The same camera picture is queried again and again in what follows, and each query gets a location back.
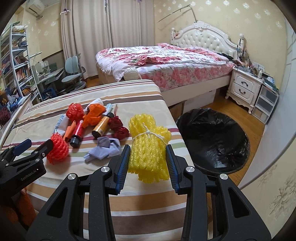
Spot light blue powder sachet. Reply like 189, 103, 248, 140
53, 114, 69, 137

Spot orange paper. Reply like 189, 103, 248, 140
63, 121, 76, 142

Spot yellow foam net bundle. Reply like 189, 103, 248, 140
128, 114, 171, 184

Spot black lined trash bin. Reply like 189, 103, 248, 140
176, 108, 250, 175

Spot red cylinder bottle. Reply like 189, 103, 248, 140
70, 120, 84, 148

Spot red crumpled plastic bag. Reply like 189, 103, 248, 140
66, 103, 84, 122

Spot orange crumpled wrapper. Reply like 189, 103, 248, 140
82, 103, 106, 128

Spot gold brown bottle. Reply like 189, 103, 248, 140
92, 112, 115, 139

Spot grey study desk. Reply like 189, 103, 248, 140
31, 65, 65, 101

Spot white crumpled tissue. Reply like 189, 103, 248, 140
84, 98, 104, 113

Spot dark red foam net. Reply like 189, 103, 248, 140
108, 116, 130, 141

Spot white bookshelf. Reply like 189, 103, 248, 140
1, 22, 42, 104

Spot grey blue desk chair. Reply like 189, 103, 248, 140
62, 53, 86, 93

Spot plastic drawer unit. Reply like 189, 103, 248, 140
251, 83, 279, 124

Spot white nightstand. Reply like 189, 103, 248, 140
225, 67, 263, 114

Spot beige curtains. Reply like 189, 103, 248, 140
60, 1, 155, 78

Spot white air conditioner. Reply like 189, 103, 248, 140
25, 0, 45, 16

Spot floral quilt bed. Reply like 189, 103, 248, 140
95, 43, 235, 106

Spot white tufted headboard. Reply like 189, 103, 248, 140
171, 21, 245, 59

